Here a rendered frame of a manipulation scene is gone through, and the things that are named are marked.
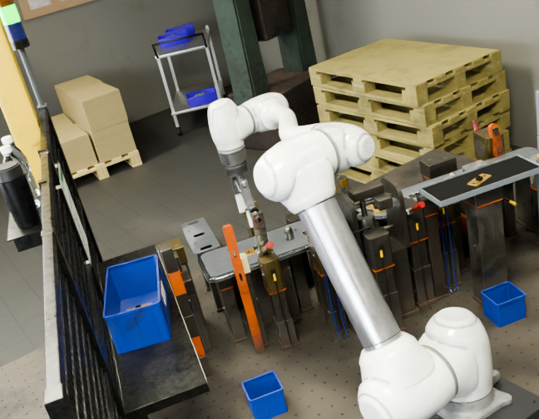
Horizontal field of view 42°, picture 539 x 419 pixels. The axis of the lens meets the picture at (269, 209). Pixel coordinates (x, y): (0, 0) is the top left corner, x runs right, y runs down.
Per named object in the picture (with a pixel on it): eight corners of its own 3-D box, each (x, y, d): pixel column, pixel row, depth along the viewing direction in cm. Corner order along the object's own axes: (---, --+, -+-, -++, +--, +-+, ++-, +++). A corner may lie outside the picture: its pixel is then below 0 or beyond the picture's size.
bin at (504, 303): (510, 303, 237) (508, 280, 233) (528, 317, 228) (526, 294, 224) (482, 313, 235) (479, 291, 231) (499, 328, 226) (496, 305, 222)
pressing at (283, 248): (525, 145, 278) (525, 141, 277) (562, 161, 258) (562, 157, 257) (195, 257, 252) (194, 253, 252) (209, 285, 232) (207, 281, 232)
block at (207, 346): (205, 332, 259) (185, 263, 247) (213, 350, 249) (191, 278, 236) (198, 335, 259) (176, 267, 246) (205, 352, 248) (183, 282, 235)
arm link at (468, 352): (506, 381, 182) (501, 308, 174) (462, 416, 173) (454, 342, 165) (457, 359, 195) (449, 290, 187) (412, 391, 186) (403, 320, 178)
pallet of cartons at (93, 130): (106, 138, 758) (85, 73, 727) (151, 160, 662) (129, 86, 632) (32, 167, 722) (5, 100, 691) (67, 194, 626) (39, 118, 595)
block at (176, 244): (204, 318, 268) (179, 237, 253) (209, 328, 261) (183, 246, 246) (184, 325, 267) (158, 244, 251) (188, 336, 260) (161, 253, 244)
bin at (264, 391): (279, 391, 221) (274, 369, 217) (289, 411, 212) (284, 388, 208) (247, 404, 219) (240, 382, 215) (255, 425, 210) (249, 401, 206)
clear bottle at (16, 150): (40, 190, 218) (17, 130, 210) (41, 197, 212) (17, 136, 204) (19, 197, 217) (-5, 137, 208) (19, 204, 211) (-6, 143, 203)
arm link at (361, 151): (333, 111, 189) (294, 126, 182) (381, 115, 175) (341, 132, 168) (341, 157, 193) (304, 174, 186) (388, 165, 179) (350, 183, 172)
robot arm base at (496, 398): (525, 393, 185) (523, 376, 183) (466, 435, 175) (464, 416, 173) (472, 367, 200) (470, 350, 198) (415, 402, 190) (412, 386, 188)
